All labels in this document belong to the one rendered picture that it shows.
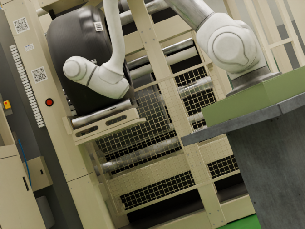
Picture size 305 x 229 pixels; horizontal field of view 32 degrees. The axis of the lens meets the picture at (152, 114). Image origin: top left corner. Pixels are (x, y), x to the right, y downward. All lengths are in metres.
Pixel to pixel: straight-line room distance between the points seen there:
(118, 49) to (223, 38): 0.57
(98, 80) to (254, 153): 0.72
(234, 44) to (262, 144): 0.43
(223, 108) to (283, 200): 0.41
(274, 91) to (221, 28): 0.30
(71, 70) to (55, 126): 0.75
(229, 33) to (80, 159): 1.34
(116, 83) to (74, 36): 0.56
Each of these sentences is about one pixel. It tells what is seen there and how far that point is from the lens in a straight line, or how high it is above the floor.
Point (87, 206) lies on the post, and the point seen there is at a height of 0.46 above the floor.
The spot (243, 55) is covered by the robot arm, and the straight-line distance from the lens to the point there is 1.90.
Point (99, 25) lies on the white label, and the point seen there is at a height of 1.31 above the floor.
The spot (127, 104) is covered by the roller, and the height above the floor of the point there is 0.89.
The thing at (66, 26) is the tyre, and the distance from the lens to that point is 2.82.
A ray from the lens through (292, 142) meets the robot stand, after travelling 2.07.
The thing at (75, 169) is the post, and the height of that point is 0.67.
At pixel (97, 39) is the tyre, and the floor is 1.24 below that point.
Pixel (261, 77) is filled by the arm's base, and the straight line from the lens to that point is 2.11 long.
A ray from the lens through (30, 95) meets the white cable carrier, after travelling 3.01.
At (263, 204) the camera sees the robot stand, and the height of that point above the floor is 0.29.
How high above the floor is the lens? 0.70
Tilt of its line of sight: 2 degrees up
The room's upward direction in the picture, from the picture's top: 21 degrees counter-clockwise
